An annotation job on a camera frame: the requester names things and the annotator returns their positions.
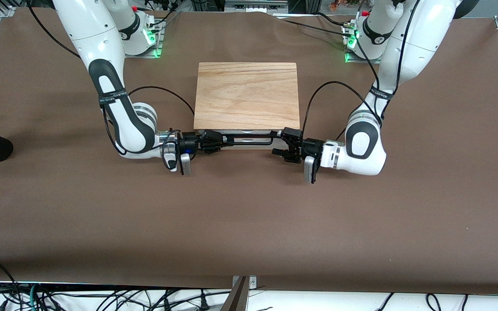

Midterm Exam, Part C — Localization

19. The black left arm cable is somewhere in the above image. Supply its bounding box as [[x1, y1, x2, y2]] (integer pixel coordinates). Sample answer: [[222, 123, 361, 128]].
[[303, 0, 422, 139]]

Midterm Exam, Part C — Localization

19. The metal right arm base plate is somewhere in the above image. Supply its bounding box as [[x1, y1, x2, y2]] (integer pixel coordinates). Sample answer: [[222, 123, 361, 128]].
[[116, 17, 163, 59]]

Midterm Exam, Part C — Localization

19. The brown paper table cover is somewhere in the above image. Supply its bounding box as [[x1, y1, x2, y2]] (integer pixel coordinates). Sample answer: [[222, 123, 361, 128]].
[[0, 6, 498, 296]]

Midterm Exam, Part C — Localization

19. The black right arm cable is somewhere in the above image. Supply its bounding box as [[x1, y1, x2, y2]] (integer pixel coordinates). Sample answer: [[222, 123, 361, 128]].
[[25, 0, 196, 172]]

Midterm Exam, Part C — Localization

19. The black arm cable strap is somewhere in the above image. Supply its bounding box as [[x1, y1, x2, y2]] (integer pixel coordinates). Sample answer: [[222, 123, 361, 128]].
[[370, 86, 394, 101], [98, 89, 128, 107]]

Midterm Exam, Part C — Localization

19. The black base power cable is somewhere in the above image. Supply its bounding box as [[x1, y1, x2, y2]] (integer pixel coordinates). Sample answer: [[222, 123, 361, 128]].
[[275, 16, 348, 35]]

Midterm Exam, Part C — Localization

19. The wooden drawer cabinet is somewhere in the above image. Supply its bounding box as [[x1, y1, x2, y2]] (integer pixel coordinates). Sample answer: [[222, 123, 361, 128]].
[[193, 62, 300, 135]]

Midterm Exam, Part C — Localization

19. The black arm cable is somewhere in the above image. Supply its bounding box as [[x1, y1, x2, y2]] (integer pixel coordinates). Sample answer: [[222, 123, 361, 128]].
[[25, 0, 196, 172], [303, 0, 422, 139]]

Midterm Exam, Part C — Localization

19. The small metal bracket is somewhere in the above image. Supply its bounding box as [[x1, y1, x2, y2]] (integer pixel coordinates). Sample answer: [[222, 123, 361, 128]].
[[232, 276, 258, 289]]

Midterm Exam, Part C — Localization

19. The grey equipment box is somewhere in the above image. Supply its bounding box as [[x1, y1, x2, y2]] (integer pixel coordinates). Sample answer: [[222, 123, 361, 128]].
[[224, 0, 289, 13]]

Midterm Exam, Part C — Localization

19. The black left arm cable strap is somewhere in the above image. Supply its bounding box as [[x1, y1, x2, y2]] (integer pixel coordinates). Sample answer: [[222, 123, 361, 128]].
[[370, 86, 394, 101]]

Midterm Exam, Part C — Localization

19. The black right arm cable strap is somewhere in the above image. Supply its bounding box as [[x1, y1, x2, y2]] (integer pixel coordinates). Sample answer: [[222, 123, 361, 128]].
[[98, 89, 128, 107]]

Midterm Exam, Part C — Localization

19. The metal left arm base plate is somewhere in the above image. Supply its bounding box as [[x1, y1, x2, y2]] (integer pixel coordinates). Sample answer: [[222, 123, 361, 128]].
[[344, 24, 390, 64]]

